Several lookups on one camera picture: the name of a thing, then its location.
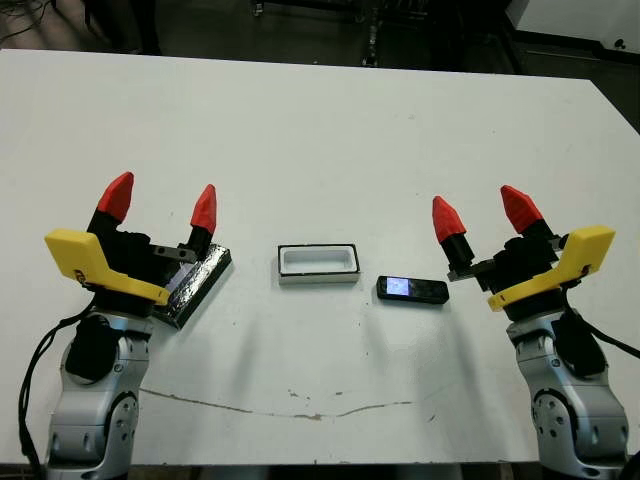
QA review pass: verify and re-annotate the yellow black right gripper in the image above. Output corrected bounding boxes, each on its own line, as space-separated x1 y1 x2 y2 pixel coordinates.
431 184 615 321

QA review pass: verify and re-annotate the white box base black rim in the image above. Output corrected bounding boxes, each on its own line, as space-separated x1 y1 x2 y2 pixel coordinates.
277 242 361 287

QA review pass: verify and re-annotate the white cabinet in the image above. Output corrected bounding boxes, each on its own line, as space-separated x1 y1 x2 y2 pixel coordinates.
514 0 640 54

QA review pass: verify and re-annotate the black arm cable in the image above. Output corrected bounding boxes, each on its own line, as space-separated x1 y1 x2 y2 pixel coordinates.
569 307 640 361
17 307 99 480

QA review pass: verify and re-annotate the dark metal stand post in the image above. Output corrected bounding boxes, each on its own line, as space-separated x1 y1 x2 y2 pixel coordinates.
362 19 381 67

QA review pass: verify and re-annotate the glossy black box lid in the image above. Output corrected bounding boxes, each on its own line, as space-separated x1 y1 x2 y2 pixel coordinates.
152 242 235 331

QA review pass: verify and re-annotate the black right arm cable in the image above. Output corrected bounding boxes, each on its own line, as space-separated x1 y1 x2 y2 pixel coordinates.
569 307 640 361

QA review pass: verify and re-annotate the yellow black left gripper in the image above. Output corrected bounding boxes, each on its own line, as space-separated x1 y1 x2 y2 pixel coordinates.
44 171 218 317

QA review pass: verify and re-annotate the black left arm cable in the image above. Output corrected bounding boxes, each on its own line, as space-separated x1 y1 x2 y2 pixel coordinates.
17 307 99 480

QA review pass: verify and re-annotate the small black camera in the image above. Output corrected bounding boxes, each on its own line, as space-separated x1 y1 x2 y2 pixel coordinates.
375 274 450 304

